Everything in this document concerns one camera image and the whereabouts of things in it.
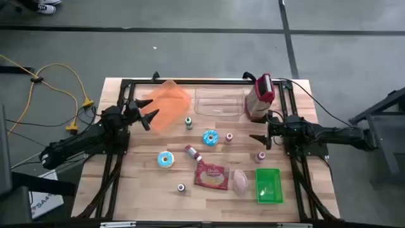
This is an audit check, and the orange translucent plastic tray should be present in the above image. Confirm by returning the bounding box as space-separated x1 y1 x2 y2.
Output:
140 79 192 134

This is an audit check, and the dark grey equipment cabinet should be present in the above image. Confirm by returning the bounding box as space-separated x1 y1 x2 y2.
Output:
0 104 34 227

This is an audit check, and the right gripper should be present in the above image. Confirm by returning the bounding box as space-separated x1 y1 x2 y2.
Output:
249 110 287 150

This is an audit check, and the black aluminium table frame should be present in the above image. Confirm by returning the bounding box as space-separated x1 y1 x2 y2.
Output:
75 77 341 222

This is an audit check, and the black metal stand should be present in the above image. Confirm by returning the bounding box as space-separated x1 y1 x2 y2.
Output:
349 87 405 186

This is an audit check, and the green plastic basket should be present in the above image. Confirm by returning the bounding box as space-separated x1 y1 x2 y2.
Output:
255 167 284 204

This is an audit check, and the pink sugared toy bun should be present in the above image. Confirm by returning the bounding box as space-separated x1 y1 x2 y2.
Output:
232 168 249 196

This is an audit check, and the red popcorn packet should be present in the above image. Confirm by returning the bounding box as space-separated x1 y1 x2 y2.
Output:
194 160 230 191

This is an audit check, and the yellow extension cable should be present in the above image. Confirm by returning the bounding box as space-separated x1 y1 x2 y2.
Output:
0 53 80 136
31 62 95 108

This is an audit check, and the white printed box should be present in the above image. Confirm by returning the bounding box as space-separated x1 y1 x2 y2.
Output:
28 170 65 220

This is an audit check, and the silver metal bracket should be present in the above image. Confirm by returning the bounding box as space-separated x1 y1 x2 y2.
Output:
99 221 137 228
277 222 313 228

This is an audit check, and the blue iced toy donut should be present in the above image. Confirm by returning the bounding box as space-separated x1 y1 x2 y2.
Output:
157 151 176 169
202 129 220 148

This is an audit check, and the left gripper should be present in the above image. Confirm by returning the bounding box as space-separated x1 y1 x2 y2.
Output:
121 99 160 131

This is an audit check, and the black flat floor bar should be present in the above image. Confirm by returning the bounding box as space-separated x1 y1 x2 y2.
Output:
0 65 35 75

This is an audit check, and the clear plastic bin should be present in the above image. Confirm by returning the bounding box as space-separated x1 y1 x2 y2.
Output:
193 87 246 118

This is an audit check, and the black slanted bar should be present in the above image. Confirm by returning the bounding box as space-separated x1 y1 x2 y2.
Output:
11 172 78 198

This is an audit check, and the dark red food colouring bottle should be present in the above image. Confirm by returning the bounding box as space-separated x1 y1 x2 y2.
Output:
184 144 203 163

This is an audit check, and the person's leg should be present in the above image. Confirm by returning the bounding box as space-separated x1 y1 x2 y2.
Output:
17 0 41 12

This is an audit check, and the steel box grater red handle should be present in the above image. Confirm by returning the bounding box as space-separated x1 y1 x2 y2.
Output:
244 73 275 121

